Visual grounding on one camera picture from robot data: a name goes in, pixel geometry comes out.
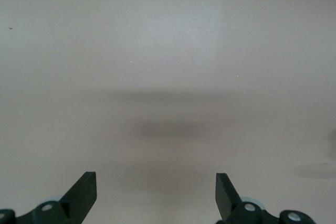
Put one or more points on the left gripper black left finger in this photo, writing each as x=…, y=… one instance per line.
x=78, y=200

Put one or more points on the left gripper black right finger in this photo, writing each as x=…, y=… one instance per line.
x=228, y=200

